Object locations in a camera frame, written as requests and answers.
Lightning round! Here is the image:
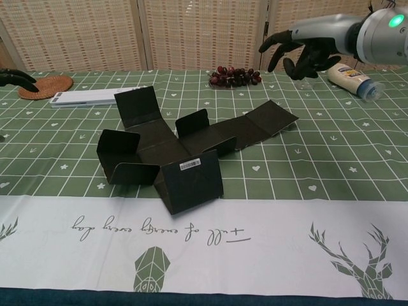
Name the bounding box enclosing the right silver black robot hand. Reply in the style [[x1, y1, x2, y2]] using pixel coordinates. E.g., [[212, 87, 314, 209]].
[[258, 12, 364, 81]]

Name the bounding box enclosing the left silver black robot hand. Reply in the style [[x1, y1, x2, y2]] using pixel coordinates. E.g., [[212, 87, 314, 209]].
[[0, 68, 41, 94]]

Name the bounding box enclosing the black cardboard box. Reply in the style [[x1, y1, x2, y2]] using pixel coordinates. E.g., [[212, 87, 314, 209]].
[[97, 85, 300, 217]]

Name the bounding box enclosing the round woven rattan coaster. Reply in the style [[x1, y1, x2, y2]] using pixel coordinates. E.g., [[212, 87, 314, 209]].
[[18, 75, 74, 100]]

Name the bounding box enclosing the mayonnaise squeeze bottle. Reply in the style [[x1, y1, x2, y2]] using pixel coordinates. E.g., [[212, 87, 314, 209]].
[[327, 62, 386, 103]]

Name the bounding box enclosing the white folded stand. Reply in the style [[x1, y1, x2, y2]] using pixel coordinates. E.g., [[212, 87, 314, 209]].
[[49, 86, 150, 109]]

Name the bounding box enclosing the dark red grape bunch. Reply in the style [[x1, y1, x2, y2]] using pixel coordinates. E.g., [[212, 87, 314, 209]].
[[208, 66, 263, 89]]

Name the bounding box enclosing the woven bamboo folding screen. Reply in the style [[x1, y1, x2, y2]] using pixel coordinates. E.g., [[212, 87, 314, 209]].
[[0, 0, 408, 73]]

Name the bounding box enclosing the green checked deer tablecloth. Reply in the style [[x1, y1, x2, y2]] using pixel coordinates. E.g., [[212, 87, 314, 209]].
[[0, 68, 408, 306]]

